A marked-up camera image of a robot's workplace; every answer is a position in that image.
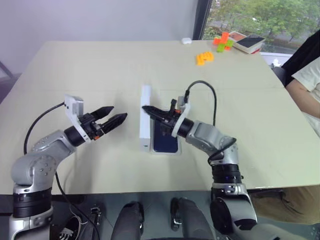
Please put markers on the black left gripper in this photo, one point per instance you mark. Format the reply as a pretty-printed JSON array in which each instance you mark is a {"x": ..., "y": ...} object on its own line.
[{"x": 91, "y": 128}]

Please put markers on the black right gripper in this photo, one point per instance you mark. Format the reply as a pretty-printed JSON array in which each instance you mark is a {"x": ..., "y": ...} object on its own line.
[{"x": 173, "y": 121}]

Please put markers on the white rectangular box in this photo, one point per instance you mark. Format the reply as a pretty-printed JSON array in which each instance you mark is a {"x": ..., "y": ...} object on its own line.
[{"x": 145, "y": 120}]

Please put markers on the dark blue smartphone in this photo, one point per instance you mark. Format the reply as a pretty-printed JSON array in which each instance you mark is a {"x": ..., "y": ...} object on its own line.
[{"x": 165, "y": 140}]

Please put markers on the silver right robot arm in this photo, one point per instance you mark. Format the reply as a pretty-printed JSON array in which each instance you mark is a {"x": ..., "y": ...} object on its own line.
[{"x": 210, "y": 135}]

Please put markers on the person's bare forearm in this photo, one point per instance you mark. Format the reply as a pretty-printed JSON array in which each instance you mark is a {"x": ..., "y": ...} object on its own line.
[{"x": 297, "y": 95}]

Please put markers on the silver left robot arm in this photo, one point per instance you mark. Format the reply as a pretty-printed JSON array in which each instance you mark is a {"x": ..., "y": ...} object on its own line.
[{"x": 42, "y": 160}]

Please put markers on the pink tray with white rim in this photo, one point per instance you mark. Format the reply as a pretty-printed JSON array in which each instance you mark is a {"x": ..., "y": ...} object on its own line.
[{"x": 236, "y": 35}]

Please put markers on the white box with black top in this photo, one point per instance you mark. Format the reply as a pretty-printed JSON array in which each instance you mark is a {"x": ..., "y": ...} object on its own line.
[{"x": 250, "y": 42}]

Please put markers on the yellow-orange toy building block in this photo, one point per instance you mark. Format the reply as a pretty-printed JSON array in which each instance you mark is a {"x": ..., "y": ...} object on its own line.
[{"x": 204, "y": 58}]

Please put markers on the white earbuds case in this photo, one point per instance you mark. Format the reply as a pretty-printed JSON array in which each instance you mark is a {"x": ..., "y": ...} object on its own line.
[{"x": 186, "y": 41}]

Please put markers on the green toy building block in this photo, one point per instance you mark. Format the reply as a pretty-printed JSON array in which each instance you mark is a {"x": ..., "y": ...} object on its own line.
[{"x": 221, "y": 47}]

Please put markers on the orange and green toy blocks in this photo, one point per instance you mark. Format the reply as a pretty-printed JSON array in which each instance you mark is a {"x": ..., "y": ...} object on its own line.
[{"x": 222, "y": 37}]

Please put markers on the dark rounded shape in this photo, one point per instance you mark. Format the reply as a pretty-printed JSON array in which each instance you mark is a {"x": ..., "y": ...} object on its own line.
[
  {"x": 130, "y": 222},
  {"x": 192, "y": 220}
]

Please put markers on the black shoe with white laces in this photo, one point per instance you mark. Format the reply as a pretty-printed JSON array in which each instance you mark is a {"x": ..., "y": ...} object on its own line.
[{"x": 71, "y": 228}]

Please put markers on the person in cream shirt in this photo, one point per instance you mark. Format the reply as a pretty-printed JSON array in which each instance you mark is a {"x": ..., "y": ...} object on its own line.
[{"x": 310, "y": 72}]

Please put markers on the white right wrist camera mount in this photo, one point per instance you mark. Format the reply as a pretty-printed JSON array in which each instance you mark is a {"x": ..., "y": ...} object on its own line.
[{"x": 184, "y": 113}]

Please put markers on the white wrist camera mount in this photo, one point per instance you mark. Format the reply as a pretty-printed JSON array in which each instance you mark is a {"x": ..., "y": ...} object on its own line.
[
  {"x": 73, "y": 105},
  {"x": 184, "y": 113}
]

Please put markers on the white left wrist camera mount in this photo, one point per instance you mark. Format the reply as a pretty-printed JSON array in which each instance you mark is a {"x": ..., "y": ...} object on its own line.
[{"x": 73, "y": 105}]

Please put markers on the dark window frame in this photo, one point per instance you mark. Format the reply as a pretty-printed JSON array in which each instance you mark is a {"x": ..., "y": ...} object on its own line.
[{"x": 201, "y": 17}]

